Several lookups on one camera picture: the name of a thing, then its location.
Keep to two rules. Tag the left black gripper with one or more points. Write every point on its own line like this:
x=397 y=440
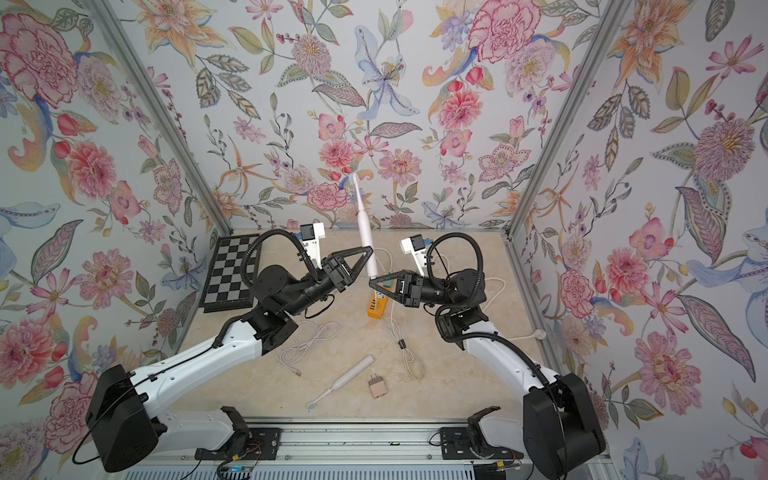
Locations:
x=338 y=272

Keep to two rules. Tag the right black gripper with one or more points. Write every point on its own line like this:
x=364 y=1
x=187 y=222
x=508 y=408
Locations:
x=416 y=291

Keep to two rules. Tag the white electric toothbrush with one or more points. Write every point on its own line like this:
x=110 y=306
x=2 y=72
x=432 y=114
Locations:
x=365 y=229
x=343 y=379

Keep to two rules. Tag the pink USB charger plug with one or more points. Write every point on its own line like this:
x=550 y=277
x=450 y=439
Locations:
x=377 y=386

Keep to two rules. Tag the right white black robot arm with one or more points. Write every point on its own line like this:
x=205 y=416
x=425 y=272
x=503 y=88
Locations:
x=559 y=430

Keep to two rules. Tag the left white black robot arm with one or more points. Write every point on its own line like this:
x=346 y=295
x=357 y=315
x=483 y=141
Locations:
x=130 y=414

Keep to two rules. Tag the orange power strip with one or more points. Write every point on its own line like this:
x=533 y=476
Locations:
x=377 y=305

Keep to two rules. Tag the black white checkerboard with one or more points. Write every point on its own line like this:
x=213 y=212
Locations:
x=224 y=289

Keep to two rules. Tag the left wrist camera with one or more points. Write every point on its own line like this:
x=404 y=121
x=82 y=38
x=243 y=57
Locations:
x=310 y=236

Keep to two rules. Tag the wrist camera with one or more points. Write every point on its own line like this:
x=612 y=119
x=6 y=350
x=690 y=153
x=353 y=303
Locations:
x=416 y=247
x=310 y=236

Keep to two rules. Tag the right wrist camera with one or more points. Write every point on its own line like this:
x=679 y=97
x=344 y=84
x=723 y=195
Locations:
x=416 y=247

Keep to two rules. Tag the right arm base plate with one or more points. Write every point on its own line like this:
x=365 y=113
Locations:
x=456 y=443

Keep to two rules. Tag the aluminium mounting rail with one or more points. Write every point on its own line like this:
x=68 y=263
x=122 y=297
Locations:
x=354 y=444

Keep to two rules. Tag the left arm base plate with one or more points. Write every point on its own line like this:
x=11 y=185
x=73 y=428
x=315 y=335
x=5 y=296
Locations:
x=259 y=444

